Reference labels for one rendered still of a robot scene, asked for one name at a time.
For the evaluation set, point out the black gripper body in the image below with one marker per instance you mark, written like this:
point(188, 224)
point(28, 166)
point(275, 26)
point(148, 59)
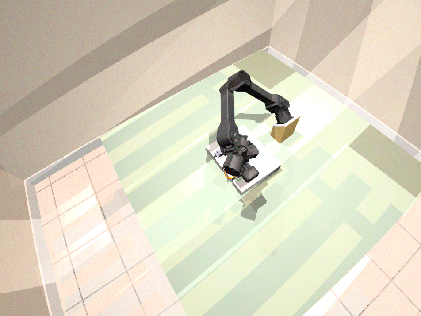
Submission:
point(249, 172)

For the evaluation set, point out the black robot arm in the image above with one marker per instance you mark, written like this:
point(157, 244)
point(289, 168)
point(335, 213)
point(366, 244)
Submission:
point(228, 132)

